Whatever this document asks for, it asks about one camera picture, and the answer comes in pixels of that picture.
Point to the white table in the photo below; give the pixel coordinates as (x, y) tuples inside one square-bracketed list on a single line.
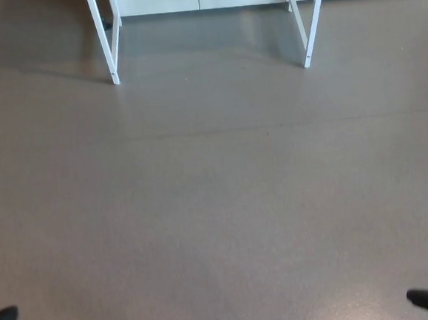
[(114, 64)]

